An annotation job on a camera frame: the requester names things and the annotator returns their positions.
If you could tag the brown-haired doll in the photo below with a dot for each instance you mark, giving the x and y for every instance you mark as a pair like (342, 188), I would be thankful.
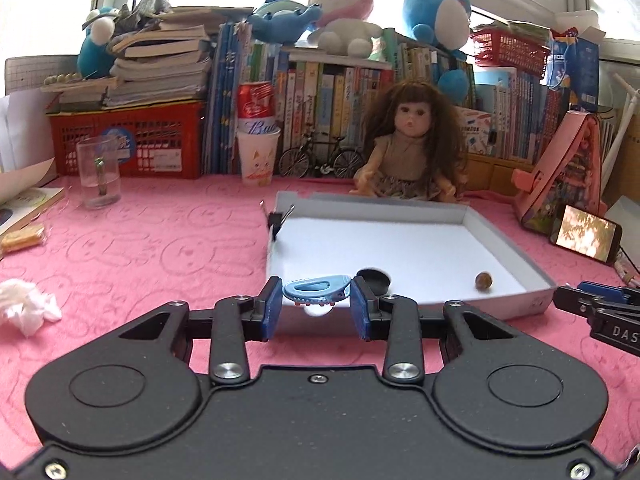
(415, 125)

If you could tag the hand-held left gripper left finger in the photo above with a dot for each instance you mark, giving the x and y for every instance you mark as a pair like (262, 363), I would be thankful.
(271, 310)

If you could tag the clear glass cup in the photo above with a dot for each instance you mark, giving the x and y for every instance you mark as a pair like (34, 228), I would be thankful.
(100, 175)

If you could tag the small blue plush toy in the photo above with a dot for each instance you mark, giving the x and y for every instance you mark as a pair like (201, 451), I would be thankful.
(95, 45)

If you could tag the blue cardboard box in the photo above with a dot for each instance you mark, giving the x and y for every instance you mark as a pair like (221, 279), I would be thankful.
(575, 65)

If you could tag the red plastic crate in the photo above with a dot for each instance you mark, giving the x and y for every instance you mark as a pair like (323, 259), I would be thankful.
(130, 140)

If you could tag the pink toy stand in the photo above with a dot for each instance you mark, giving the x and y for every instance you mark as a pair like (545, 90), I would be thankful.
(565, 170)

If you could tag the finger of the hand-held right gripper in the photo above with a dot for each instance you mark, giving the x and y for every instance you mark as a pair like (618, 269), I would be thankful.
(600, 287)
(575, 302)

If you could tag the flat picture book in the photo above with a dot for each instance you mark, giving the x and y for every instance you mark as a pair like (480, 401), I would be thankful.
(25, 207)

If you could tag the crumpled white tissue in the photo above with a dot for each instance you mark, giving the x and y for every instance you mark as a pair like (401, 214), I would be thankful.
(27, 302)

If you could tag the wrapped snack packet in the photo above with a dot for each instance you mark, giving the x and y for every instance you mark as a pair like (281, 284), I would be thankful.
(22, 237)

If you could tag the wooden desk organizer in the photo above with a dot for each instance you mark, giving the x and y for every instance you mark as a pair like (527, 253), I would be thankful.
(495, 172)

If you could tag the white paper cup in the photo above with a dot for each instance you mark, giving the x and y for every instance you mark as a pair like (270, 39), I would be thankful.
(257, 155)

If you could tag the beige paper sheet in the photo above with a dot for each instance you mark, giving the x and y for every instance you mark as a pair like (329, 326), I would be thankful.
(25, 177)

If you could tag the red soda can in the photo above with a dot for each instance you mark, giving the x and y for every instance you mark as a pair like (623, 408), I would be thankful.
(255, 100)

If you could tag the smartphone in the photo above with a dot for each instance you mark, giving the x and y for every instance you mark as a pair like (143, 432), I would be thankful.
(585, 232)

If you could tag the white cardboard box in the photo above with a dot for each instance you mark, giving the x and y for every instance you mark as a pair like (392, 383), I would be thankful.
(400, 245)

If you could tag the small brown nut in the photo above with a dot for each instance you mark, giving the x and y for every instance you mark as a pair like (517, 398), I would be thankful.
(483, 280)

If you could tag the black model bicycle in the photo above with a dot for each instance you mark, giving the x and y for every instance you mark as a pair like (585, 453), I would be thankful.
(320, 157)

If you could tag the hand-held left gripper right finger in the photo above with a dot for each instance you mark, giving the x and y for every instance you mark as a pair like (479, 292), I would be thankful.
(361, 317)

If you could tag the lying blue plush toy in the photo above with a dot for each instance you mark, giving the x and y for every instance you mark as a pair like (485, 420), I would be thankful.
(280, 20)

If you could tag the small red basket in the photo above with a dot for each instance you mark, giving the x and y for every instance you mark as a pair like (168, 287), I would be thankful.
(510, 50)

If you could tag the pink rabbit plush toy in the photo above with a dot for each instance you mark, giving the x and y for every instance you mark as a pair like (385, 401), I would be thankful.
(340, 5)

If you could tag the grey grid board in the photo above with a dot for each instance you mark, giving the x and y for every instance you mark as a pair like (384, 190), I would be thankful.
(35, 72)

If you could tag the blue hair clip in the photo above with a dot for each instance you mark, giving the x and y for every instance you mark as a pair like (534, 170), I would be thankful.
(315, 290)

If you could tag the large blue plush toy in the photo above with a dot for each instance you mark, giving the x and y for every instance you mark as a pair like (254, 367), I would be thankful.
(435, 10)

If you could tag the pink printed tablecloth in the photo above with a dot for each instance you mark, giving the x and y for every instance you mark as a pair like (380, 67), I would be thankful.
(150, 260)

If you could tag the black binder clip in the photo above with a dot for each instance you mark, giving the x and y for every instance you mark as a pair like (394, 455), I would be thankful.
(276, 221)

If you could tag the row of upright books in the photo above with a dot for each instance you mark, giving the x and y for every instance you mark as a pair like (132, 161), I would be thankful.
(325, 100)

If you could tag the stack of books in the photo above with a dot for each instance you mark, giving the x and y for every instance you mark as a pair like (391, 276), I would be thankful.
(160, 60)

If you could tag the white pencil-print box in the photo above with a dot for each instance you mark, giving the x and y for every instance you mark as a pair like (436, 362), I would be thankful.
(472, 132)

